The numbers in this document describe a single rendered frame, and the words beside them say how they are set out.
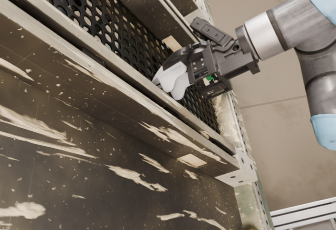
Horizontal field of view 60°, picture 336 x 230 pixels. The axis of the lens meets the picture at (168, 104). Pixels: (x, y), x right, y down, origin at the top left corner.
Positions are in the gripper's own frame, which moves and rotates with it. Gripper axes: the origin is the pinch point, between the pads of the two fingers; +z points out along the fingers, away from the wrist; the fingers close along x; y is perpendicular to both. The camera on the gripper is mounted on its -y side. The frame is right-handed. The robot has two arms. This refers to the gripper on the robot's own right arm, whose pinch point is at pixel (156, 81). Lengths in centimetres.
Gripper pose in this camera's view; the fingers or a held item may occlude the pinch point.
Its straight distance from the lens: 60.4
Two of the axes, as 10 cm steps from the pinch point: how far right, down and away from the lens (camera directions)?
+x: 5.5, 4.0, 7.3
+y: 1.1, 8.3, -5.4
